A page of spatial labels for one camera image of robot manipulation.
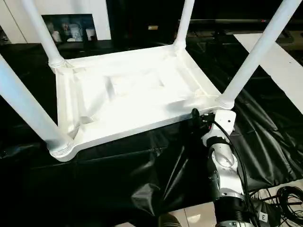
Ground black work mat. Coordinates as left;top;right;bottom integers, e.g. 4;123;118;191
0;30;303;227

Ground tangled black floor cables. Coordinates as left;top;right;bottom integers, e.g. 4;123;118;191
250;185;303;227

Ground white flat board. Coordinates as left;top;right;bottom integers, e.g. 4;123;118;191
232;32;303;114

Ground dark robot right foot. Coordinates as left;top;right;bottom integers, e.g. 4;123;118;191
158;212;183;227

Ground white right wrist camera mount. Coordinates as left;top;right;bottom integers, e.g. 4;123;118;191
202;109;237;145

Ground white plastic table top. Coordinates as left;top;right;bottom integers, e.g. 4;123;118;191
48;43;235;163

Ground white display cabinet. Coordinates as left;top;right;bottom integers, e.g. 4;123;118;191
0;0;112;45

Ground white plastic table leg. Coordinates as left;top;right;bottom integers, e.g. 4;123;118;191
20;0;67;69
216;0;303;110
0;53;75;159
173;0;196;52

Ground white blue patterned jar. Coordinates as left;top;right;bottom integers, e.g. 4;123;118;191
69;22;84;43

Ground black cabinet with gold label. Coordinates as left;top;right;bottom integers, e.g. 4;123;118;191
106;0;303;45

